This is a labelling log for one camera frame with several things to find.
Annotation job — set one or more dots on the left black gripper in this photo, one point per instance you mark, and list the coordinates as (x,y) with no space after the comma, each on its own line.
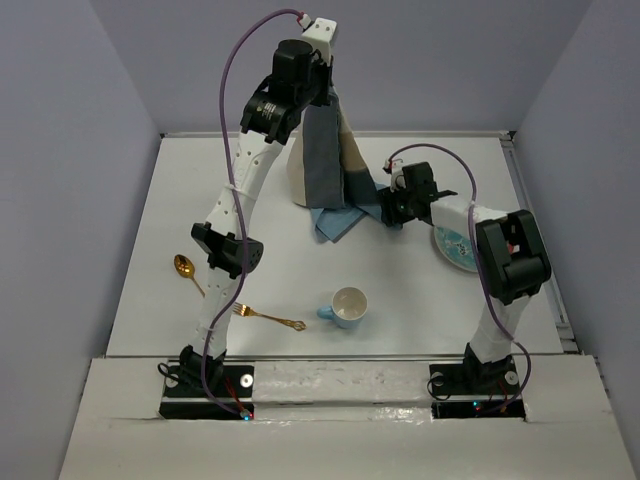
(324,69)

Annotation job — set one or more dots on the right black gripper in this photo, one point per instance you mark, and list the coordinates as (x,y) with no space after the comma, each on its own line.
(389,215)

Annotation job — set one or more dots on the red and teal plate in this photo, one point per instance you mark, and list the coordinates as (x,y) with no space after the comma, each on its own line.
(455,248)

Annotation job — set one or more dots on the striped cloth placemat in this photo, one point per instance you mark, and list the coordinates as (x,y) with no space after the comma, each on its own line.
(328,175)

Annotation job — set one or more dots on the light blue mug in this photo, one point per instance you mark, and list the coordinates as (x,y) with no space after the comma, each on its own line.
(347,309)

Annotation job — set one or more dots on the gold fork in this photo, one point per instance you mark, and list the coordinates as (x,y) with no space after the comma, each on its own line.
(246,311)

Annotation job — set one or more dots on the gold spoon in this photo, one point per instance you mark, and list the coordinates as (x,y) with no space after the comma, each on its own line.
(186,269)

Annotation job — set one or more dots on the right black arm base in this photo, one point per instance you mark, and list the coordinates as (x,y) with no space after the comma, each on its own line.
(454,396)

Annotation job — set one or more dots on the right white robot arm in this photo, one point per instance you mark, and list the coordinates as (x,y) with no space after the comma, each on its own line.
(507,249)

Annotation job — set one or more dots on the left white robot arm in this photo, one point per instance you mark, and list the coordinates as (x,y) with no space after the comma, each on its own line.
(300,77)

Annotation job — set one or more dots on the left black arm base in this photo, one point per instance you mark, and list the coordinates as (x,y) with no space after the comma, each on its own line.
(184,398)

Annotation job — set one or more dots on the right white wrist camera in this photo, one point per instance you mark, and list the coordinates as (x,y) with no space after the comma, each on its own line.
(394,168)

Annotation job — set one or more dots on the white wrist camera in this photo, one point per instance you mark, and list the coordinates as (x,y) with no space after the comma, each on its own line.
(320,33)
(394,168)

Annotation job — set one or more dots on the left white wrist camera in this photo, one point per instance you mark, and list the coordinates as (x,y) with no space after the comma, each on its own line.
(320,33)

